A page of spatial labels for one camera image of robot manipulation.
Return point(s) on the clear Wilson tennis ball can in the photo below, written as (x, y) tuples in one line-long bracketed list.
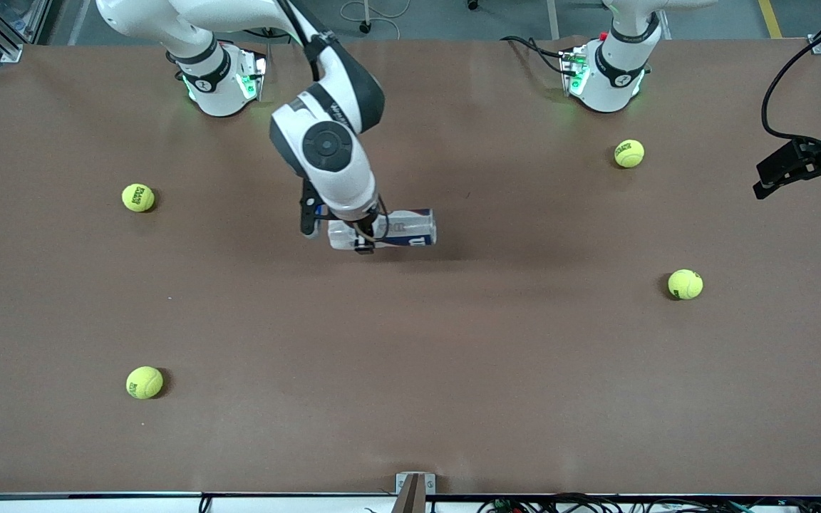
[(410, 228)]

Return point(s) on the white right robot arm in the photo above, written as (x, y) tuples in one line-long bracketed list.
[(339, 178)]

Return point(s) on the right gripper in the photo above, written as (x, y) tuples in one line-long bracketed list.
[(364, 239)]

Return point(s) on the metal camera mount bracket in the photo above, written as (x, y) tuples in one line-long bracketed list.
[(414, 491)]

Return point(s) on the yellow-green tennis ball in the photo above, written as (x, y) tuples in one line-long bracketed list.
[(685, 283), (144, 382), (628, 153), (137, 197)]

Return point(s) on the stand leg with caster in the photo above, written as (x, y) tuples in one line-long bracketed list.
[(363, 14)]

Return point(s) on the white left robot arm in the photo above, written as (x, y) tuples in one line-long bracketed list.
[(606, 85)]

